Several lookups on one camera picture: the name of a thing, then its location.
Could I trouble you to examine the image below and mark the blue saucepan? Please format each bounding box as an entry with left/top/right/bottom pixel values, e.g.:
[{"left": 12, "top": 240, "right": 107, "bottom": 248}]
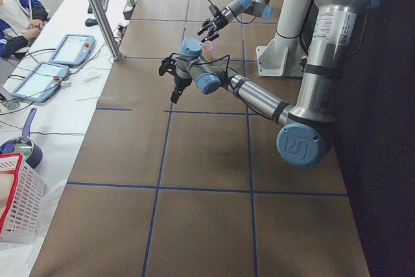
[{"left": 1, "top": 108, "right": 43, "bottom": 169}]

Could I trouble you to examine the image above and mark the white plastic basket red rim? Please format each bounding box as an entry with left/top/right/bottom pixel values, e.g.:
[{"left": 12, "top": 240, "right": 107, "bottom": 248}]
[{"left": 1, "top": 153, "right": 45, "bottom": 250}]

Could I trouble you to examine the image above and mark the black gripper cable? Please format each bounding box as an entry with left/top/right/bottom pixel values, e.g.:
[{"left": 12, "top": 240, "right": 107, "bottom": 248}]
[{"left": 174, "top": 54, "right": 231, "bottom": 80}]

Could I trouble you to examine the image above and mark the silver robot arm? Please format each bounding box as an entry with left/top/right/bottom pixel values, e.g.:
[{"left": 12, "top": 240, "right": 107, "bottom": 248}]
[
  {"left": 159, "top": 0, "right": 379, "bottom": 167},
  {"left": 197, "top": 0, "right": 273, "bottom": 43}
]

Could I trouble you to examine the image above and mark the teach pendant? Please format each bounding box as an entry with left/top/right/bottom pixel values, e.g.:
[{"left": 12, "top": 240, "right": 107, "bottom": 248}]
[
  {"left": 11, "top": 62, "right": 69, "bottom": 102},
  {"left": 49, "top": 34, "right": 95, "bottom": 66}
]

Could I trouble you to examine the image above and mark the pink mesh pen holder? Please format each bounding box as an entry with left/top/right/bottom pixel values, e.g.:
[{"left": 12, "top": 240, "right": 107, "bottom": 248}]
[{"left": 202, "top": 40, "right": 213, "bottom": 62}]

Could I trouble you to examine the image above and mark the white pedestal column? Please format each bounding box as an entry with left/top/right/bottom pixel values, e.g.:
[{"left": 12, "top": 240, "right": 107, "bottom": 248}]
[{"left": 257, "top": 0, "right": 311, "bottom": 77}]

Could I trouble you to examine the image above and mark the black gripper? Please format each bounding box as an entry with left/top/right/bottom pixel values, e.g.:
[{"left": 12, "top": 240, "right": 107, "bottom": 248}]
[
  {"left": 197, "top": 12, "right": 231, "bottom": 43},
  {"left": 171, "top": 75, "right": 191, "bottom": 104}
]

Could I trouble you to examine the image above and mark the seated person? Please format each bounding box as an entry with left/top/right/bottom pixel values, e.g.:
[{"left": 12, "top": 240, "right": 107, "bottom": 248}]
[{"left": 1, "top": 0, "right": 48, "bottom": 58}]

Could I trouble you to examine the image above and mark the aluminium frame post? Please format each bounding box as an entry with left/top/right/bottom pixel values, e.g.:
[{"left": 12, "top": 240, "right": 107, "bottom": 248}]
[{"left": 88, "top": 0, "right": 121, "bottom": 62}]

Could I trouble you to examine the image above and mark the far teach pendant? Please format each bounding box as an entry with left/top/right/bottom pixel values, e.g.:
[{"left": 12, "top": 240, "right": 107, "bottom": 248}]
[{"left": 49, "top": 34, "right": 95, "bottom": 66}]

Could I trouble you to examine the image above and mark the black computer mouse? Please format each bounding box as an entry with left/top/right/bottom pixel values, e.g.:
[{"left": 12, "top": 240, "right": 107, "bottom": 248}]
[{"left": 84, "top": 18, "right": 98, "bottom": 27}]

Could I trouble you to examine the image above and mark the near teach pendant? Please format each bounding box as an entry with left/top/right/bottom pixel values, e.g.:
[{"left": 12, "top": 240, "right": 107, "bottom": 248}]
[{"left": 11, "top": 62, "right": 69, "bottom": 102}]

